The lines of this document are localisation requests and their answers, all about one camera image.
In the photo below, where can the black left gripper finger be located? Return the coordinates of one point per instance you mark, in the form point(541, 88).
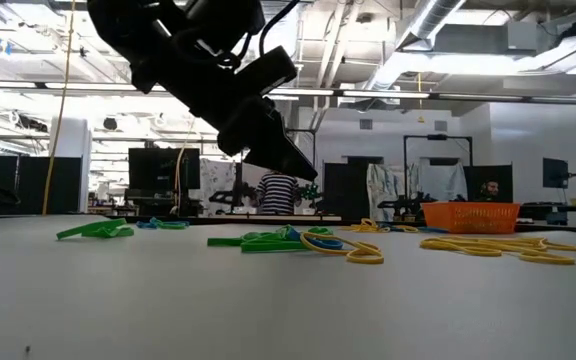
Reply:
point(268, 145)

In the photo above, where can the small monitor on arm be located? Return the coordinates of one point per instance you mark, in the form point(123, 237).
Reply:
point(554, 172)

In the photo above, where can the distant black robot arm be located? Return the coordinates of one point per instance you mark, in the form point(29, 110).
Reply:
point(233, 197)
point(310, 192)
point(403, 205)

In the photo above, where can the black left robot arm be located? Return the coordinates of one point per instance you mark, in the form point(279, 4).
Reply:
point(118, 30)

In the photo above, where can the person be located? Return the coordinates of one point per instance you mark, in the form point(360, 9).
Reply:
point(490, 189)
point(278, 192)

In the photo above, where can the patterned white cloth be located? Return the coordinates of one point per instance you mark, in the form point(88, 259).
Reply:
point(383, 187)
point(218, 185)

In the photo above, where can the black computer monitor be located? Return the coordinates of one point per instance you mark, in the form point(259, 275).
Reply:
point(158, 172)

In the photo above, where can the long ceiling light strip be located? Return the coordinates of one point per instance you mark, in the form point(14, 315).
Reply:
point(368, 93)

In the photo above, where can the cluttered background desk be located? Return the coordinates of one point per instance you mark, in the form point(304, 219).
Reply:
point(118, 205)

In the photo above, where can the orange plastic basket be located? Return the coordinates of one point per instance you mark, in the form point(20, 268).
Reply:
point(470, 217)

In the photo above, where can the dark background desk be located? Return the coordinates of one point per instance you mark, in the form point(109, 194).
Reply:
point(543, 212)

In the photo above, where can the black metal station frame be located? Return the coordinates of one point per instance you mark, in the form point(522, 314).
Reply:
point(308, 131)
point(438, 137)

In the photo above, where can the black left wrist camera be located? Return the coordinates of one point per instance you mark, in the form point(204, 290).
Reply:
point(268, 70)

